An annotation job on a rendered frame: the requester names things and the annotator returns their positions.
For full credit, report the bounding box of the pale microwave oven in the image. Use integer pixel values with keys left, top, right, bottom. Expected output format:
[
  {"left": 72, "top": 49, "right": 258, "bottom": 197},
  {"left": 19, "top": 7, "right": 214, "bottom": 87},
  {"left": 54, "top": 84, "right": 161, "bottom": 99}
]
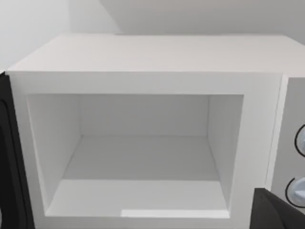
[{"left": 5, "top": 33, "right": 305, "bottom": 229}]

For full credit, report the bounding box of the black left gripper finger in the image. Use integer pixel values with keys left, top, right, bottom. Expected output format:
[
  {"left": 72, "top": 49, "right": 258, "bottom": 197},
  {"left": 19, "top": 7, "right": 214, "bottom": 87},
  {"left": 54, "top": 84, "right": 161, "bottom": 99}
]
[{"left": 248, "top": 187, "right": 305, "bottom": 229}]

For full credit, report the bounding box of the pale grey microwave knob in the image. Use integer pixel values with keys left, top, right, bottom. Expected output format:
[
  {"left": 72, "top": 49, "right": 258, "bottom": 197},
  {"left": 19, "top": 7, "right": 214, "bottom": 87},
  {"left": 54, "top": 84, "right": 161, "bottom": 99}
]
[
  {"left": 294, "top": 124, "right": 305, "bottom": 157},
  {"left": 285, "top": 177, "right": 305, "bottom": 208}
]

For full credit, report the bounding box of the black microwave door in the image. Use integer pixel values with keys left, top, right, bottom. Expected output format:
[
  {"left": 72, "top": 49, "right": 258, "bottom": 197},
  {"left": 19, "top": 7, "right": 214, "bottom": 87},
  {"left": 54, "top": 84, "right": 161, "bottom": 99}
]
[{"left": 0, "top": 71, "right": 35, "bottom": 229}]

